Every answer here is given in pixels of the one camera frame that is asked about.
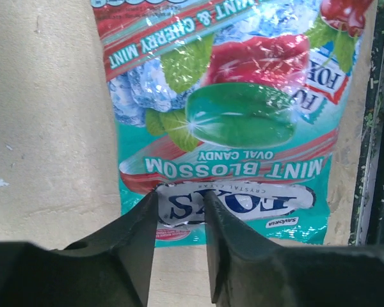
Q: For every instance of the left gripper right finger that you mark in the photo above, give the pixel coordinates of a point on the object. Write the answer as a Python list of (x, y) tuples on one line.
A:
[(247, 269)]

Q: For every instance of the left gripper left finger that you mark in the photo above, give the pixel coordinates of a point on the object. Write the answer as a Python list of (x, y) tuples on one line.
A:
[(111, 267)]

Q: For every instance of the teal Fox's candy bag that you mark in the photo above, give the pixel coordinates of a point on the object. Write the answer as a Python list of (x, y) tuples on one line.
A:
[(240, 98)]

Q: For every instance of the black front frame rail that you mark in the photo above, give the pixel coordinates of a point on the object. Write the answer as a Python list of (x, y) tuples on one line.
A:
[(367, 219)]

